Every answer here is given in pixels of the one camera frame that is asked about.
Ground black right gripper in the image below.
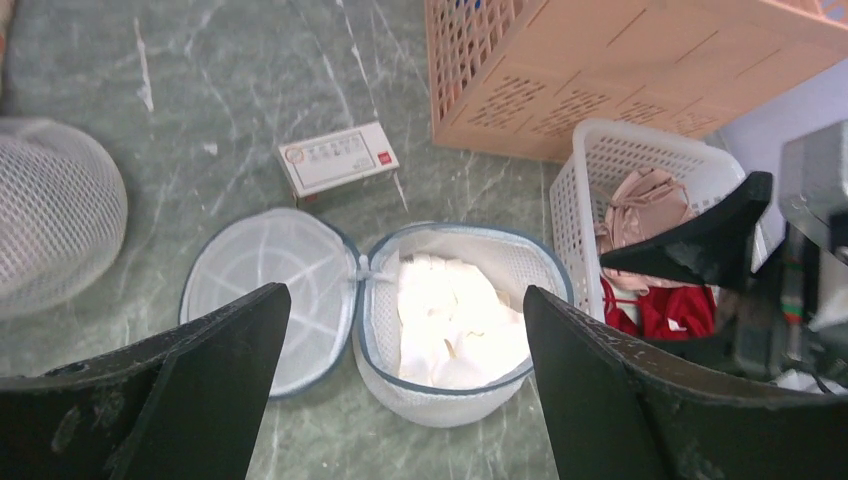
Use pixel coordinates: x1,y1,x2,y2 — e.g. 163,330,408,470
600,121,847,388

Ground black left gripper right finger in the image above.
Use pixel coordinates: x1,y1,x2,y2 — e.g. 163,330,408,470
524,286,847,479

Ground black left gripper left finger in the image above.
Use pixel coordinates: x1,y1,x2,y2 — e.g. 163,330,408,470
1,283,291,479

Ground white bra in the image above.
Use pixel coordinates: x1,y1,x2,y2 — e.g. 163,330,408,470
397,254,530,390

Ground round white mesh laundry bag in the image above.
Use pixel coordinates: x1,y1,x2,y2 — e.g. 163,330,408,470
179,208,574,428

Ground white plastic laundry basket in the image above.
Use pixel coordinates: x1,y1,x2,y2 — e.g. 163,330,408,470
549,119,768,320

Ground red garment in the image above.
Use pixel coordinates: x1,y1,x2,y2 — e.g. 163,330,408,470
601,278,716,341

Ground pink satin garment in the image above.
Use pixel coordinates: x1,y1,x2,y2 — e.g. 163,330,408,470
594,168,695,254

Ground peach plastic desk organizer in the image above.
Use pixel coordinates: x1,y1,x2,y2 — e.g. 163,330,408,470
425,0,847,161

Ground white cardboard box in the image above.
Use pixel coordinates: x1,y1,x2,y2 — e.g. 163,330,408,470
277,122,399,199

